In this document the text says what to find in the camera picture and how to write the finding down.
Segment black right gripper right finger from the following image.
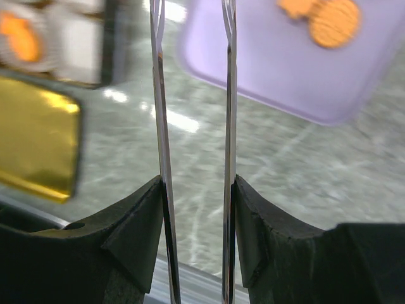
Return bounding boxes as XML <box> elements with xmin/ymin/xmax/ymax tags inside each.
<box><xmin>235</xmin><ymin>177</ymin><xmax>404</xmax><ymax>303</ymax></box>

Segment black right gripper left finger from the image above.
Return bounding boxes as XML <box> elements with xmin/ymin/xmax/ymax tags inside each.
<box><xmin>1</xmin><ymin>177</ymin><xmax>163</xmax><ymax>303</ymax></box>

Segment gold tin lid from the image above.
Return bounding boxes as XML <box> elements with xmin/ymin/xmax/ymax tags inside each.
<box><xmin>1</xmin><ymin>76</ymin><xmax>84</xmax><ymax>203</ymax></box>

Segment orange dotted round cookie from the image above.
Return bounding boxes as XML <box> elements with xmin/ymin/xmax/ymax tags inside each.
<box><xmin>1</xmin><ymin>11</ymin><xmax>42</xmax><ymax>62</ymax></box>

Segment metal tongs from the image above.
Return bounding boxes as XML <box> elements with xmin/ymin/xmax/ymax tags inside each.
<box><xmin>149</xmin><ymin>1</ymin><xmax>237</xmax><ymax>303</ymax></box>

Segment orange fish cookie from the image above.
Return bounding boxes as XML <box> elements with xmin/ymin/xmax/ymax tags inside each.
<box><xmin>277</xmin><ymin>0</ymin><xmax>316</xmax><ymax>19</ymax></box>

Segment lilac plastic tray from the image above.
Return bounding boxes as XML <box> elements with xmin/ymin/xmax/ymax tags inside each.
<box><xmin>177</xmin><ymin>0</ymin><xmax>405</xmax><ymax>126</ymax></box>

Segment gold cookie tin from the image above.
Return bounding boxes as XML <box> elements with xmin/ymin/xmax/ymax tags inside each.
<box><xmin>1</xmin><ymin>1</ymin><xmax>128</xmax><ymax>88</ymax></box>

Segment orange swirl cookie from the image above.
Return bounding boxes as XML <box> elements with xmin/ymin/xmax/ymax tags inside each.
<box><xmin>308</xmin><ymin>1</ymin><xmax>361</xmax><ymax>49</ymax></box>

